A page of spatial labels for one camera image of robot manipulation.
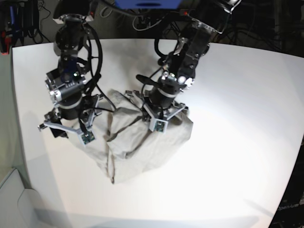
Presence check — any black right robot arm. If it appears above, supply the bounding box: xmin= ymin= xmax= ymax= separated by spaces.
xmin=45 ymin=0 xmax=103 ymax=124

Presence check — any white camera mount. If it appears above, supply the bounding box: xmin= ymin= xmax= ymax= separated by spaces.
xmin=125 ymin=90 xmax=186 ymax=133

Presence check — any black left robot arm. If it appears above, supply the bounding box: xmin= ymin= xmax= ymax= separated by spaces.
xmin=136 ymin=0 xmax=241 ymax=119

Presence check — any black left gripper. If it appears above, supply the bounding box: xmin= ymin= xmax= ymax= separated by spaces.
xmin=142 ymin=73 xmax=195 ymax=113

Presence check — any red black tool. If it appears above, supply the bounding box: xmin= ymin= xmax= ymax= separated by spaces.
xmin=0 ymin=31 xmax=11 ymax=55

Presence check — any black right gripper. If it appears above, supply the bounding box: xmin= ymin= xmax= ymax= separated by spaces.
xmin=45 ymin=71 xmax=99 ymax=124

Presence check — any beige t-shirt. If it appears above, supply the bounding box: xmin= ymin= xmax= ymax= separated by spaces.
xmin=68 ymin=90 xmax=193 ymax=184

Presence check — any blue box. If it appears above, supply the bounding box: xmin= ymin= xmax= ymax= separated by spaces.
xmin=115 ymin=0 xmax=181 ymax=9

